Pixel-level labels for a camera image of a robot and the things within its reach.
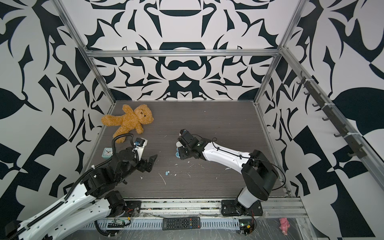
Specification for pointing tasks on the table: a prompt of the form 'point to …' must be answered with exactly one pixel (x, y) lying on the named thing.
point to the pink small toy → (284, 225)
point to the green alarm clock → (107, 152)
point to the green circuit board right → (245, 226)
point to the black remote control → (182, 223)
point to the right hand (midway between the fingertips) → (182, 151)
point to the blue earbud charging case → (177, 153)
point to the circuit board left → (118, 223)
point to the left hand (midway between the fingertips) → (148, 149)
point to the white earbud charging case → (178, 144)
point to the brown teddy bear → (129, 120)
